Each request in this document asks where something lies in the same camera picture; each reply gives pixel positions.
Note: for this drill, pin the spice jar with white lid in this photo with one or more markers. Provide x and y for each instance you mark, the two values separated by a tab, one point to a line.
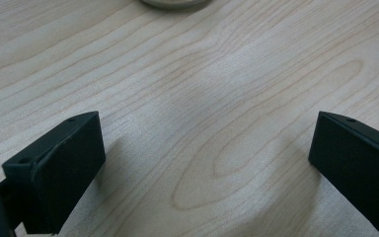
174	2

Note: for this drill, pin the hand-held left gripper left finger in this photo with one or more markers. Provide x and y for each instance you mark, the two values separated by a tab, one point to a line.
62	171

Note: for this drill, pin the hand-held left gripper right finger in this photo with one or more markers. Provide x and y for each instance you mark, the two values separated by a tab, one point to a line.
358	164

